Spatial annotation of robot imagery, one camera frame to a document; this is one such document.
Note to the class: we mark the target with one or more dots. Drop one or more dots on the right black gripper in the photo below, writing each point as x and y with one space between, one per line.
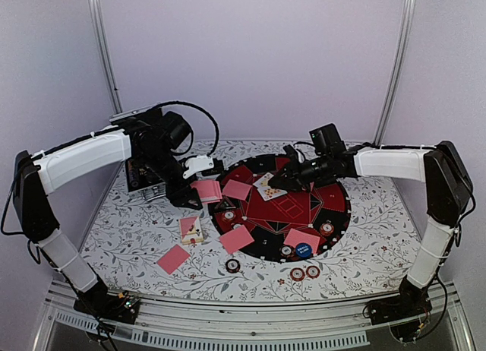
292 178

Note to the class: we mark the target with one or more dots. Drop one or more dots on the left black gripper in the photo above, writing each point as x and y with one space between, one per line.
181 194

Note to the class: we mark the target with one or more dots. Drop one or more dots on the pink playing card deck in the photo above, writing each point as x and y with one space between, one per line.
209 191

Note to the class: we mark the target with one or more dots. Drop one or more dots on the ten of hearts card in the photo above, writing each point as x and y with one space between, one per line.
268 194

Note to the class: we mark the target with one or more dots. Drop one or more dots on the orange chip sector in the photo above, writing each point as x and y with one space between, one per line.
228 216
326 229

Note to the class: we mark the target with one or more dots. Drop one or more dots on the single pink playing card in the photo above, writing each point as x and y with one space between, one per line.
236 190

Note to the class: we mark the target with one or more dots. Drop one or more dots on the pink card sector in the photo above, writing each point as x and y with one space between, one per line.
295 237

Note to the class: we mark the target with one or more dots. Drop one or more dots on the dark brown chip stack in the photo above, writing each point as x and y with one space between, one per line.
232 266

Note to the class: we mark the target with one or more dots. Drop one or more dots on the dark chip bottom sector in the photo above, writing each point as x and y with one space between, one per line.
286 251

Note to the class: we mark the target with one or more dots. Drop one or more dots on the blue small blind button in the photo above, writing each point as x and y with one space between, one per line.
303 250

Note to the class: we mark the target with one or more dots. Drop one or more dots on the orange chip stack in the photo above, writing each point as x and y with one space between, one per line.
297 274

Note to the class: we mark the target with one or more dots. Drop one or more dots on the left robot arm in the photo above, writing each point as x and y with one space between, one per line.
38 176

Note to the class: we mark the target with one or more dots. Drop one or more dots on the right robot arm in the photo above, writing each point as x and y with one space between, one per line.
448 197

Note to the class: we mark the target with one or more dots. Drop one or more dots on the face up card on holder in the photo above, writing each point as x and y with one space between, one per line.
188 224

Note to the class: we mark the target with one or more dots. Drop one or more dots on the wooden card holder block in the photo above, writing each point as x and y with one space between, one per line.
192 238

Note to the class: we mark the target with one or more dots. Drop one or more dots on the aluminium poker chip case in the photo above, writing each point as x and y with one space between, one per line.
140 178

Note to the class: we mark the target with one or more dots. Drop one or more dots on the round red black poker mat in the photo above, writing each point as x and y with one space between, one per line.
270 221

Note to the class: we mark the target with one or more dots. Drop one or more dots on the floral table cloth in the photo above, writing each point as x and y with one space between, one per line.
129 235

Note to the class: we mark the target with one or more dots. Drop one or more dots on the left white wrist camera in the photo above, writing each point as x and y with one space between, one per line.
197 164

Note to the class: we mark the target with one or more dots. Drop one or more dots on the front aluminium rail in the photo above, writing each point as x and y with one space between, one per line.
182 324

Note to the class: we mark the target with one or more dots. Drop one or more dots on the right aluminium frame post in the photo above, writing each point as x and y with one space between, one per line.
403 41

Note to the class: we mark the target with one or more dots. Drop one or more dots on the aluminium frame post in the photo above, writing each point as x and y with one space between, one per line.
403 41
102 44

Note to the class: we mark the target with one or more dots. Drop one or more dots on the left aluminium frame post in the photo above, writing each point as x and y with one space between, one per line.
102 44

